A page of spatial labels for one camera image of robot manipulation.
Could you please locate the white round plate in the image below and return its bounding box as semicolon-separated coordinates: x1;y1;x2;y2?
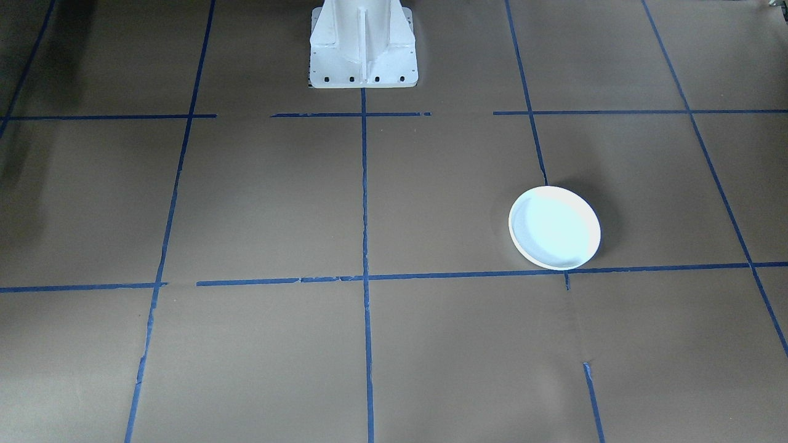
508;185;602;272

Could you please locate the white metal pedestal base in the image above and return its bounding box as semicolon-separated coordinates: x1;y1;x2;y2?
308;0;420;89

